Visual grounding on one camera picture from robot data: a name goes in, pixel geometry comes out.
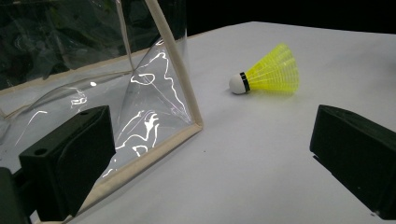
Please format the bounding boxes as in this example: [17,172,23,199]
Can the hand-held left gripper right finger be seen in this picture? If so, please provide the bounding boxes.
[309,104,396,220]

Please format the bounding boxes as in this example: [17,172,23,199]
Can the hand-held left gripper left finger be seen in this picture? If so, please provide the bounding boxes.
[18,105,117,222]

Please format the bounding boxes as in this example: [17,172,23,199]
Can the yellow shuttlecock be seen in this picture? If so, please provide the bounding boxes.
[228,42,301,96]

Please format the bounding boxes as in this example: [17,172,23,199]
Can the transparent bag with beige trim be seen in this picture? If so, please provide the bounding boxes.
[0,0,205,224]

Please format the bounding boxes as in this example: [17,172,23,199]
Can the white table sheet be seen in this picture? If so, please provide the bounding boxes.
[0,21,396,224]

